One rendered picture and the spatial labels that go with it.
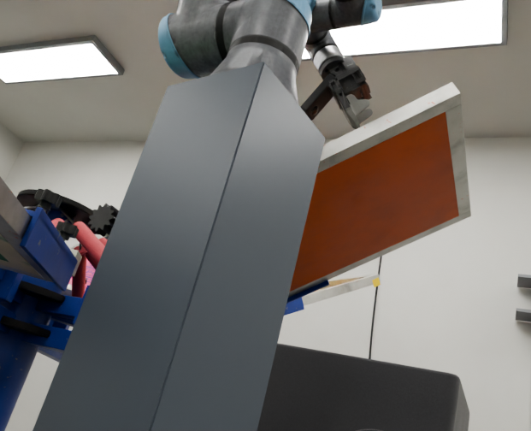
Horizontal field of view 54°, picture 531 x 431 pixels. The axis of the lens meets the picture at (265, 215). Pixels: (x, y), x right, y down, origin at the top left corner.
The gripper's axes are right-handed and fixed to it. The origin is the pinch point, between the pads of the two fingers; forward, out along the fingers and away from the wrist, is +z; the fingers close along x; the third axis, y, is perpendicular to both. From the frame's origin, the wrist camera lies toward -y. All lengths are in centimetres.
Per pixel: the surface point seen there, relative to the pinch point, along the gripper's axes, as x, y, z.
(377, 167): 10.0, 1.0, 6.0
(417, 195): 30.7, 8.5, 6.0
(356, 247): 43.9, -12.5, 6.0
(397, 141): 4.0, 7.1, 6.0
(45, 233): -36, -57, 20
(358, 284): 115, -21, -14
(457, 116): 5.6, 21.6, 6.0
